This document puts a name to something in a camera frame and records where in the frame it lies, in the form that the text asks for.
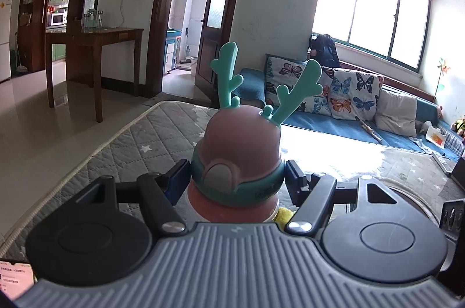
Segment beige pillow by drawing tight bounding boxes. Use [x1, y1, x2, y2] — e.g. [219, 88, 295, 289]
[374, 88, 418, 137]

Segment pink antler-lid water bottle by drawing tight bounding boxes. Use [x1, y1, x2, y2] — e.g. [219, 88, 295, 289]
[188, 41, 324, 223]

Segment smartphone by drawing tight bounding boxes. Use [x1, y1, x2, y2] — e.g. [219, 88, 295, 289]
[0, 259, 35, 301]

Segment large window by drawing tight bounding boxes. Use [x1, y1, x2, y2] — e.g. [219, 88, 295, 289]
[312, 0, 433, 72]

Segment blue sofa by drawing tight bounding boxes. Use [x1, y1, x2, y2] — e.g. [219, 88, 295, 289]
[232, 67, 465, 163]

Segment yellow grey cleaning cloth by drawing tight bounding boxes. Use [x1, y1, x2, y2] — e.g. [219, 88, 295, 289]
[274, 207, 296, 224]

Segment long dark box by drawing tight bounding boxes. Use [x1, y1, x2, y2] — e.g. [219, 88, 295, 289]
[450, 156, 465, 190]

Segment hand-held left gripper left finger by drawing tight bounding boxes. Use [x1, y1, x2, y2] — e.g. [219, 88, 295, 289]
[73, 159, 191, 234]

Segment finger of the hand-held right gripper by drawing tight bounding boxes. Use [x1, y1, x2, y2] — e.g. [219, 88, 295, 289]
[440, 198, 465, 243]

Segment white refrigerator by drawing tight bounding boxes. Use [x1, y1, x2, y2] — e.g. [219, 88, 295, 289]
[0, 0, 14, 83]

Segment broom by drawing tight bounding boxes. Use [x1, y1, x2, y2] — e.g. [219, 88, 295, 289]
[14, 32, 29, 73]

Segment blue white cabinet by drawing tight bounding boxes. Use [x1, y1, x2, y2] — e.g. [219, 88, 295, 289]
[165, 28, 181, 74]

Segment grey remote control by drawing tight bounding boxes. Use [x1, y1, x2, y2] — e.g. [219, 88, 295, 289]
[432, 152, 456, 174]

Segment dark wooden door frame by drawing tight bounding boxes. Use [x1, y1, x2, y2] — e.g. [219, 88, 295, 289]
[151, 0, 252, 100]

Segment butterfly print cushion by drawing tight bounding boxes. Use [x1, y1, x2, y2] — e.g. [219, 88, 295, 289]
[264, 54, 335, 117]
[329, 67, 385, 121]

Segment dark wooden glass door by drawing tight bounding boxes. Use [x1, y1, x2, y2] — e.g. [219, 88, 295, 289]
[194, 0, 237, 101]

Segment paper pinwheel flower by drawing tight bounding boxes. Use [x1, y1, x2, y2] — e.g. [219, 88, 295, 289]
[434, 57, 451, 101]

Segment dark wooden side table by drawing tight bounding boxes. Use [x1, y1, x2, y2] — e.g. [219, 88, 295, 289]
[45, 26, 145, 123]

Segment black backpack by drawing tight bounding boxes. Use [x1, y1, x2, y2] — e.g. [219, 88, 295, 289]
[309, 34, 341, 68]

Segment dark wooden shelf unit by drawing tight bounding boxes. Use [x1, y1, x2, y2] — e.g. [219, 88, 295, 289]
[17, 0, 114, 73]

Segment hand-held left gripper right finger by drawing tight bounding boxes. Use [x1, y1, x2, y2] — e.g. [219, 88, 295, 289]
[285, 159, 400, 237]

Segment flute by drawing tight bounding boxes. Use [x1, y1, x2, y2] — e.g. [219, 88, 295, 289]
[355, 115, 384, 144]

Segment picture book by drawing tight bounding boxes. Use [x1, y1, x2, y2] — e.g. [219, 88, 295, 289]
[423, 126, 449, 149]

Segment white microwave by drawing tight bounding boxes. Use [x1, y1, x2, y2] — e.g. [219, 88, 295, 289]
[47, 12, 68, 27]

